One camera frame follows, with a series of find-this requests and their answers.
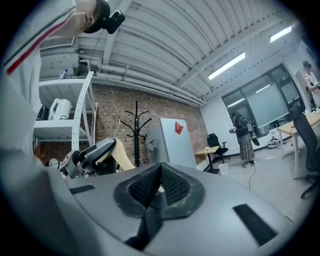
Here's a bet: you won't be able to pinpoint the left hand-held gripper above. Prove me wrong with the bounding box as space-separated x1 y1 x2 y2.
59 137 118 179

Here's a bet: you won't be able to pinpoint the person's torso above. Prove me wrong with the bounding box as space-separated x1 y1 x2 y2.
0 0 126 256

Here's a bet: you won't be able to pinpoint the black office chair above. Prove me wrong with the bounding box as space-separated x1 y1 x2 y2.
206 133 230 165
289 104 320 200

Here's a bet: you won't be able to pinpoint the light grey cloth bag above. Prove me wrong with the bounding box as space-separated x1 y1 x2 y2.
144 133 156 154

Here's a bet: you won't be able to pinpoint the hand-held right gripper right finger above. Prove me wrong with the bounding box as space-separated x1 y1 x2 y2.
142 161 288 256

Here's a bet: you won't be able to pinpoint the long ceiling light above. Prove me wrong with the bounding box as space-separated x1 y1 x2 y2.
269 25 293 44
207 51 246 81

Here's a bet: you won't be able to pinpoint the black coat rack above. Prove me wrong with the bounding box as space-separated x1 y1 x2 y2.
124 100 153 168

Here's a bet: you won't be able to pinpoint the white metal shelf rack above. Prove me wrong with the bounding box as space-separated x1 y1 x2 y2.
32 71 99 157

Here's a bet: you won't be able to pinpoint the wooden clothes hanger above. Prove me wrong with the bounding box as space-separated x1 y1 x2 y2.
95 138 136 173

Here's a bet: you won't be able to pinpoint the white ceiling pipes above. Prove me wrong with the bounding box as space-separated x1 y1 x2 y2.
78 49 207 107

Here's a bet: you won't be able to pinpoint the window with grey blind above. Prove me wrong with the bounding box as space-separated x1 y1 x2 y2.
221 63 307 138

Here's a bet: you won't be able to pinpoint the white air conditioner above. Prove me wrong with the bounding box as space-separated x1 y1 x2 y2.
39 35 77 53

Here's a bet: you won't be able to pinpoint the black head-worn camera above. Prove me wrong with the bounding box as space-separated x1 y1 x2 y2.
87 10 126 73

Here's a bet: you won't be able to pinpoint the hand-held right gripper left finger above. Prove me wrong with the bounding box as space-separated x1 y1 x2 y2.
65 162 163 252

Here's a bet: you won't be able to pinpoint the red paper ornament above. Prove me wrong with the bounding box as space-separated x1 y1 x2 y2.
174 121 185 136

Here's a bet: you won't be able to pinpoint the white plastic jug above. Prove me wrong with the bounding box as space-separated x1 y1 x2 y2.
48 98 73 121

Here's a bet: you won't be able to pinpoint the white-legged wooden table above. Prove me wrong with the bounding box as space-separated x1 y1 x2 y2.
276 113 320 180

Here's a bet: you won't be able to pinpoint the small wooden desk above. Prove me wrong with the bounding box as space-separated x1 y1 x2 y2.
194 145 221 175

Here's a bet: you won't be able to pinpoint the grey metal cabinet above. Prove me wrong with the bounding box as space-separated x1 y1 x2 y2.
145 117 198 171

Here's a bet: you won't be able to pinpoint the person's head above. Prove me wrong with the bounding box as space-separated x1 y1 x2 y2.
72 0 111 35

